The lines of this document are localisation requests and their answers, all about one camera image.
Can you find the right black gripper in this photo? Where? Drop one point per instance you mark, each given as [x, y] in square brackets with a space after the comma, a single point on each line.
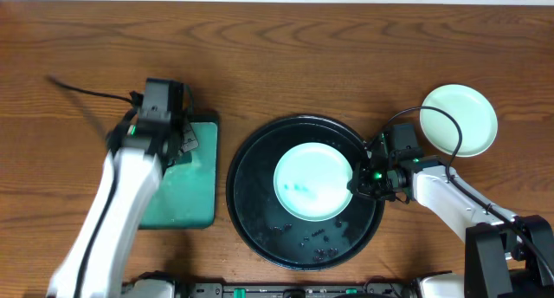
[361, 184]

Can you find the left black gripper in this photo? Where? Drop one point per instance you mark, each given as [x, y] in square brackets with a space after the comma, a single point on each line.
[174, 146]

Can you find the mint green plate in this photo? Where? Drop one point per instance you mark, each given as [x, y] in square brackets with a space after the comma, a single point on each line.
[311, 182]
[458, 119]

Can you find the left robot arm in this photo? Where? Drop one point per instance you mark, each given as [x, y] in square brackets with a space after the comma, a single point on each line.
[146, 141]

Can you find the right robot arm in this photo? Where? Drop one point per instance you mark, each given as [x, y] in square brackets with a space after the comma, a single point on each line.
[506, 255]

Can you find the round black serving tray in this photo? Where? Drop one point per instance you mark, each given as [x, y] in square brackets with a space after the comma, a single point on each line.
[264, 224]

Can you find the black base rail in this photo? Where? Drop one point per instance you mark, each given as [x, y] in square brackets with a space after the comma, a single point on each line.
[157, 284]

